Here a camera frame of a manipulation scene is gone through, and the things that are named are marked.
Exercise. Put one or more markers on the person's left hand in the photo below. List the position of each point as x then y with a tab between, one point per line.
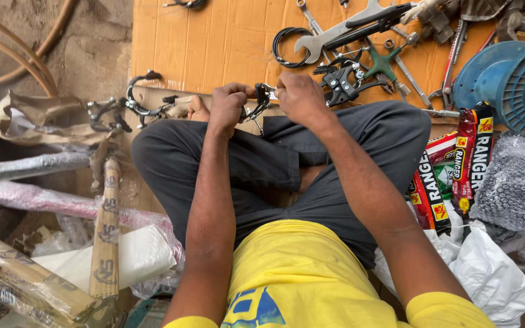
227	109

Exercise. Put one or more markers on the person's right hand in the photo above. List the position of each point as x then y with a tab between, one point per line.
303	98

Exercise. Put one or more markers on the person's right fingers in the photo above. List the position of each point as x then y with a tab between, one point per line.
287	84

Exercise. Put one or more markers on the person's left fingers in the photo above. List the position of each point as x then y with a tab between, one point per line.
235	91

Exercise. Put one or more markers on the silver bicycle brake caliper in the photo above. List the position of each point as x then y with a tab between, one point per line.
140	108
100	111
260	94

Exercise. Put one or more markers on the person's bare foot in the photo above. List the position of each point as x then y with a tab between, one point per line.
197	111

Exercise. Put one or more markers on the brown cardboard sheet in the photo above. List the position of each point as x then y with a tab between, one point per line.
208	45

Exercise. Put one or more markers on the black bicycle brake caliper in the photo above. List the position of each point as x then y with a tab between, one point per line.
341	86
337	63

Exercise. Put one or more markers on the large steel open spanner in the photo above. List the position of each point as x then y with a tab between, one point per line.
335	34

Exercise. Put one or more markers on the person's grey trousers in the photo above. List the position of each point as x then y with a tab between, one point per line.
262	155

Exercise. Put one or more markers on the thin steel combination wrench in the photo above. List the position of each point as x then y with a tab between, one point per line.
310	18

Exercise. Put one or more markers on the green cross socket wrench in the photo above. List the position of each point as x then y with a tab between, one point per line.
383	64

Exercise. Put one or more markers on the slim steel wrench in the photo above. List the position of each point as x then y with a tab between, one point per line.
412	79

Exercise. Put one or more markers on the short silver metal rod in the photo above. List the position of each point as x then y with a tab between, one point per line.
440	113

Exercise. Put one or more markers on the red green tube packet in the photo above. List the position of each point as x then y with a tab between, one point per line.
445	171

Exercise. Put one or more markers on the wide red black tube packet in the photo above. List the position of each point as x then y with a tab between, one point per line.
429	200

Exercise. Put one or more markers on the white foam sheet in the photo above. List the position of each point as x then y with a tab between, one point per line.
139	255

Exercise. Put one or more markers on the person's yellow shirt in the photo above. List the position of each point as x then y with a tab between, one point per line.
299	278

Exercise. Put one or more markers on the cardboard wrapped narrow tube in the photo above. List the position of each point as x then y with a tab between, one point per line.
106	237

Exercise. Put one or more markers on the heap of grey metal parts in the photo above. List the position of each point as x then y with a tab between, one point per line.
472	13

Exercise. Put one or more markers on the tan bicycle rim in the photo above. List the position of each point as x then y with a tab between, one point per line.
39	63

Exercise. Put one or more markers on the tall red black tube packet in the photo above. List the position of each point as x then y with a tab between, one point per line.
472	159

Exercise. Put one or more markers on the crumpled brown paper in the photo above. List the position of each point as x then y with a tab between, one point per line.
30	123

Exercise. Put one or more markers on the silver plastic wrapped tube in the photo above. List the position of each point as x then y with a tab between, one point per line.
25	166

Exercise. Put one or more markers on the pink plastic wrapped tube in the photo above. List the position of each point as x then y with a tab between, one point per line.
39	200

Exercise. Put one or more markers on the bubble wrapped black bundle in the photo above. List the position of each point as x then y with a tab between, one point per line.
517	191

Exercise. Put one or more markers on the white plastic sack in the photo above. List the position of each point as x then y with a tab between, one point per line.
486	278

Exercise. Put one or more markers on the cardboard wrapped bicycle frame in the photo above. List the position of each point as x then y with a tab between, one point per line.
25	278

